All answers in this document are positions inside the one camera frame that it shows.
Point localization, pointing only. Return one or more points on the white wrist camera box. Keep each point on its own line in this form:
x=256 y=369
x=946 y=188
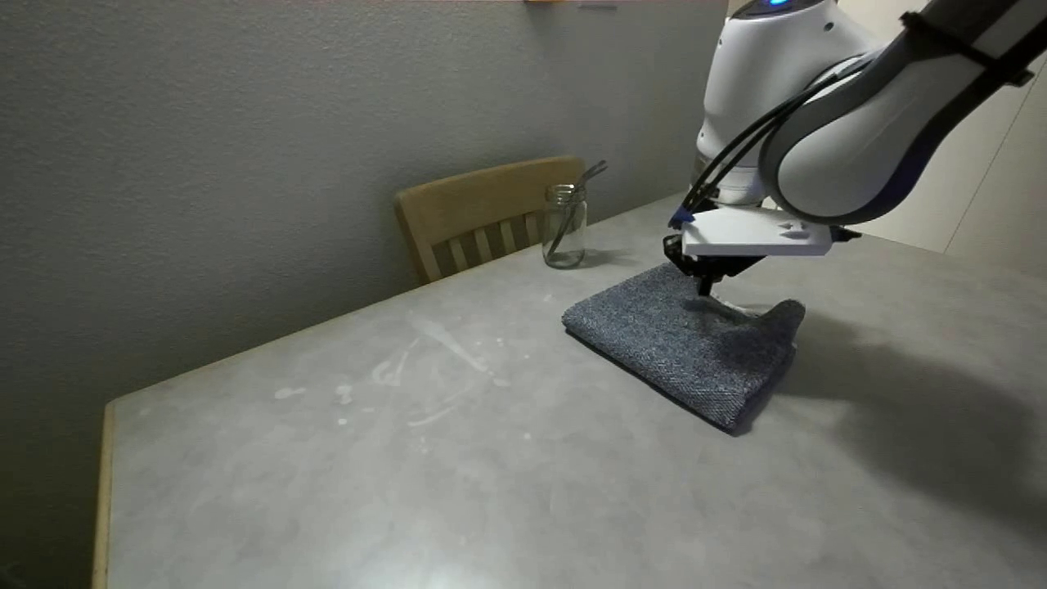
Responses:
x=731 y=230

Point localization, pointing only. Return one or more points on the blue striped towel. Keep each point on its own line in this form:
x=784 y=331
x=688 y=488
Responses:
x=696 y=352

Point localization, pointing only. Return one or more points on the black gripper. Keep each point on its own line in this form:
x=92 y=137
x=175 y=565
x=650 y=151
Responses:
x=704 y=269

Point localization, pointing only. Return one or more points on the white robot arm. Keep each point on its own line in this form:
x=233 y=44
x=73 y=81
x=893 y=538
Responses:
x=813 y=125

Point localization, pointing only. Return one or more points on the white cabinets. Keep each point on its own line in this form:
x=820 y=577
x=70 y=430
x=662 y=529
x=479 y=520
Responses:
x=988 y=192

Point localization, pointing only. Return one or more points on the wooden chair behind table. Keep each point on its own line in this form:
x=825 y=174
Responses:
x=472 y=219

